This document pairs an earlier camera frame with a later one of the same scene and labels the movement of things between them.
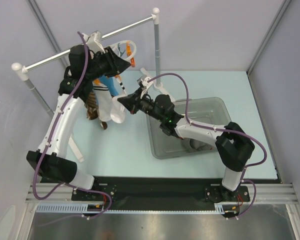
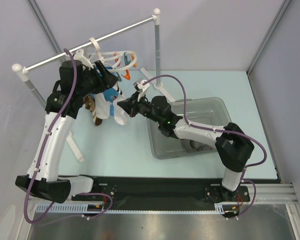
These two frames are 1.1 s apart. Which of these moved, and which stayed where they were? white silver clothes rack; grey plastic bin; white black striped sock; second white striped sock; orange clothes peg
Moved: orange clothes peg; white black striped sock
Stayed: grey plastic bin; white silver clothes rack; second white striped sock
